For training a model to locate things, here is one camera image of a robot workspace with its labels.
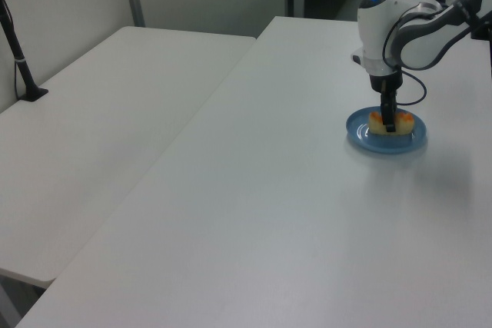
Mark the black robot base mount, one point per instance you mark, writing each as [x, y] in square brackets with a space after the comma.
[482, 31]

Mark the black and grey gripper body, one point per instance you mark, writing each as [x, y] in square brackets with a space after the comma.
[385, 81]

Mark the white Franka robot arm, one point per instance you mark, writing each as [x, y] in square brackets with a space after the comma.
[376, 28]

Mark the black camera stand pole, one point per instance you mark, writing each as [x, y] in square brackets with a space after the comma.
[17, 55]

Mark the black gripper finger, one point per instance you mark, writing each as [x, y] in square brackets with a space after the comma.
[394, 102]
[388, 116]

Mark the yellow bread with orange crust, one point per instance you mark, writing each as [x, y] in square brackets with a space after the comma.
[376, 123]

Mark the blue round plate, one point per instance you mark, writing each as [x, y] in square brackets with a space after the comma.
[359, 132]

